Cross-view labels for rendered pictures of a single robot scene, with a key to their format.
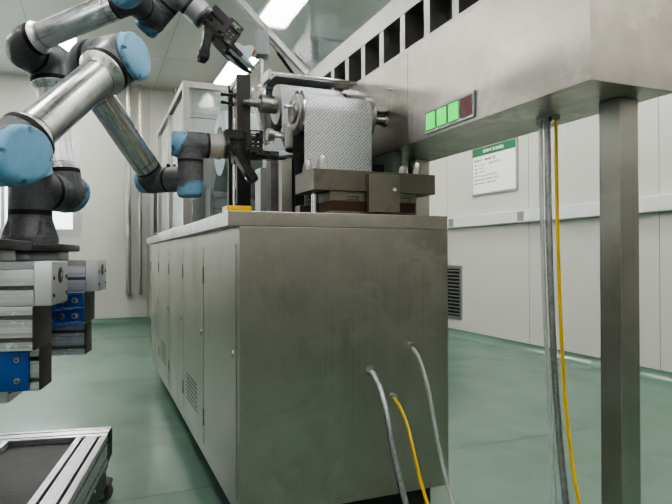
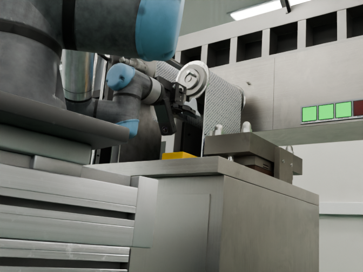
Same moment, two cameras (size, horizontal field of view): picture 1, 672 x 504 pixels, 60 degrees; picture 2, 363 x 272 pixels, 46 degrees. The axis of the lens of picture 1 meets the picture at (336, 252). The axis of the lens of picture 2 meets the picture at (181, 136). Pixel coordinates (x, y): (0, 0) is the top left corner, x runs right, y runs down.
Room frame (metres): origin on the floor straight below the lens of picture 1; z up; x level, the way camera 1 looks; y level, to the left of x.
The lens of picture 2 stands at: (0.66, 0.84, 0.69)
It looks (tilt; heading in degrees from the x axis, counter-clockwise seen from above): 14 degrees up; 331
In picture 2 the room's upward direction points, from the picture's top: 5 degrees clockwise
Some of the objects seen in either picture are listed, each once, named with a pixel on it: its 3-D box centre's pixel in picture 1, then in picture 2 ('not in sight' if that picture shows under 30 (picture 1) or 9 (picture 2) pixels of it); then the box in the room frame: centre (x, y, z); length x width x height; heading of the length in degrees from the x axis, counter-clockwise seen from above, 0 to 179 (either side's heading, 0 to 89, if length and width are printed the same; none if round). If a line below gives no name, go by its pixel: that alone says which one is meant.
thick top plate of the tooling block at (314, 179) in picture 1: (365, 184); (256, 156); (1.78, -0.09, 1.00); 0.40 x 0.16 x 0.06; 113
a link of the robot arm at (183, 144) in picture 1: (189, 145); (128, 82); (1.70, 0.43, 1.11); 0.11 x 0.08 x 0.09; 112
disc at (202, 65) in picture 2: (297, 112); (192, 80); (1.89, 0.12, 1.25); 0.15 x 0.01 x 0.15; 23
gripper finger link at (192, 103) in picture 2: (278, 147); (193, 107); (1.78, 0.17, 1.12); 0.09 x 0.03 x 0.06; 103
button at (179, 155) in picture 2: (236, 210); (180, 159); (1.65, 0.28, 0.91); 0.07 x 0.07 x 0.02; 23
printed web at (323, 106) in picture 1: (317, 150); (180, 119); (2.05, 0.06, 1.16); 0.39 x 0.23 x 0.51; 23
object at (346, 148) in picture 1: (338, 154); (222, 126); (1.88, -0.01, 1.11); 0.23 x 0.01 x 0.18; 113
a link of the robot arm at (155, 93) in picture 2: (216, 146); (147, 90); (1.74, 0.36, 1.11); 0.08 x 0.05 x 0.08; 22
